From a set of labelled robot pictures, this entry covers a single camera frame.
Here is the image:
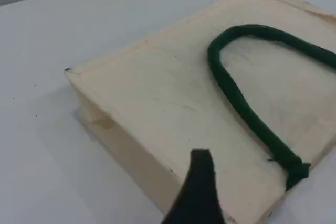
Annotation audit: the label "cream canvas handbag green handles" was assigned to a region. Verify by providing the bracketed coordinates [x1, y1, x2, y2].
[64, 0, 336, 224]

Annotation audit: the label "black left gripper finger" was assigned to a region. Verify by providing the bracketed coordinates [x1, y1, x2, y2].
[160, 148, 226, 224]

